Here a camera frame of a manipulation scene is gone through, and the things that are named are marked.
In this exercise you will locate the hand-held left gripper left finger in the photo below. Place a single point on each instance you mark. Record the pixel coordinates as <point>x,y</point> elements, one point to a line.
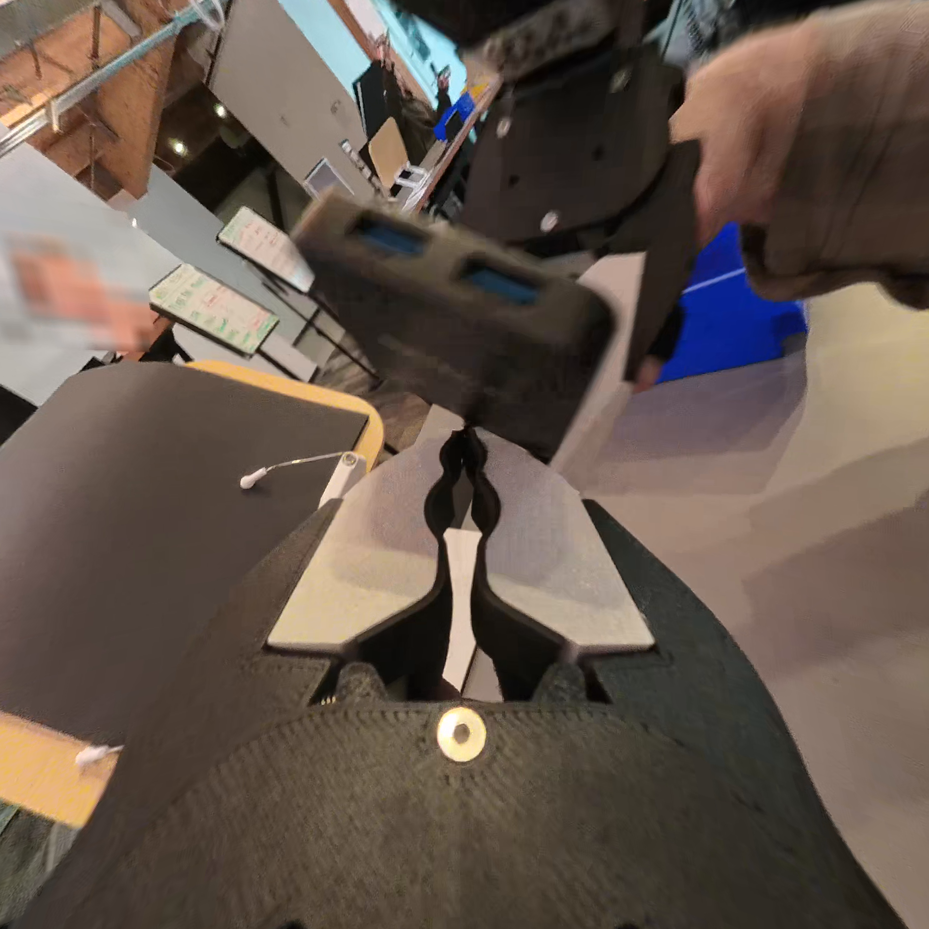
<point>363,574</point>

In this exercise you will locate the person's right hand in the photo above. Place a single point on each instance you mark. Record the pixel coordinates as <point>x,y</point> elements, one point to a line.
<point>733,131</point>

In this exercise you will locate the whiteboard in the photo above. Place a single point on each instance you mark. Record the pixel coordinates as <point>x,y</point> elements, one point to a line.
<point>218,308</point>
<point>266,247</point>

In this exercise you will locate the black board with wooden edge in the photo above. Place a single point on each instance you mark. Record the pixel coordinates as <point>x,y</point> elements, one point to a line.
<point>145,523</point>

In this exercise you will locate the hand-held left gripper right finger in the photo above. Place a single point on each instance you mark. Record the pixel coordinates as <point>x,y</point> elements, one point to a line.
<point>566,566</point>

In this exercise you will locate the person's right forearm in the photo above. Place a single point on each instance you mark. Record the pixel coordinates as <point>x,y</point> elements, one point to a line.
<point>857,160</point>

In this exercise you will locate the blue divided plastic bin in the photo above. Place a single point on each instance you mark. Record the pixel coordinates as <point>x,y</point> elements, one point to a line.
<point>726,312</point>

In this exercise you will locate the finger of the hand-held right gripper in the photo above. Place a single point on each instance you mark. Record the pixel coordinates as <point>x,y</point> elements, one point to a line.
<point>617,334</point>

